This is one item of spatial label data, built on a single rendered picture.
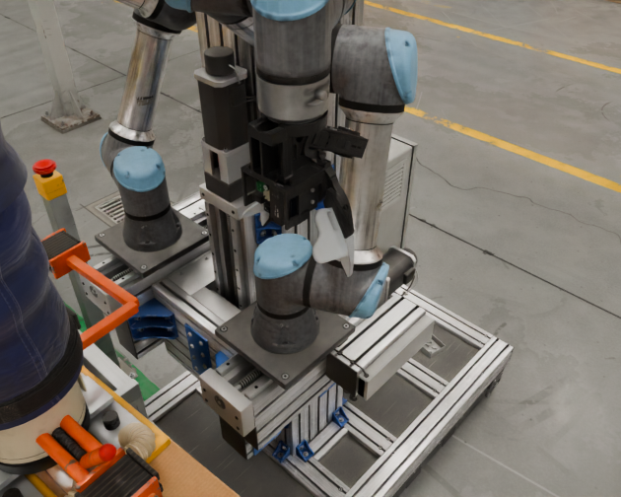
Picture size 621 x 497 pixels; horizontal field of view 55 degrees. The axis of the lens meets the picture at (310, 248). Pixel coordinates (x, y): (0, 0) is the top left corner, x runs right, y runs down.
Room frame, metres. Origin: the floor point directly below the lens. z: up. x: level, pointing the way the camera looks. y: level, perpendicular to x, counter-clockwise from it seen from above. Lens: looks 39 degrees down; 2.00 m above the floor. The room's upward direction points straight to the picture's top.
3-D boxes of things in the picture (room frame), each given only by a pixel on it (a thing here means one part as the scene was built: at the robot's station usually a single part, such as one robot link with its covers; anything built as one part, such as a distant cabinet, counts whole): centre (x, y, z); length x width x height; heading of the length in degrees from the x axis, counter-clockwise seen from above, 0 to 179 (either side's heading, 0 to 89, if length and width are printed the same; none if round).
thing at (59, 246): (0.99, 0.54, 1.18); 0.09 x 0.08 x 0.05; 141
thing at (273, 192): (0.57, 0.02, 1.66); 0.09 x 0.08 x 0.12; 137
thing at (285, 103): (0.58, 0.02, 1.74); 0.08 x 0.08 x 0.05
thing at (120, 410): (0.68, 0.41, 1.08); 0.34 x 0.10 x 0.05; 51
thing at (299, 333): (0.91, 0.06, 1.09); 0.15 x 0.15 x 0.10
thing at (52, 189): (1.60, 0.83, 0.50); 0.07 x 0.07 x 1.00; 47
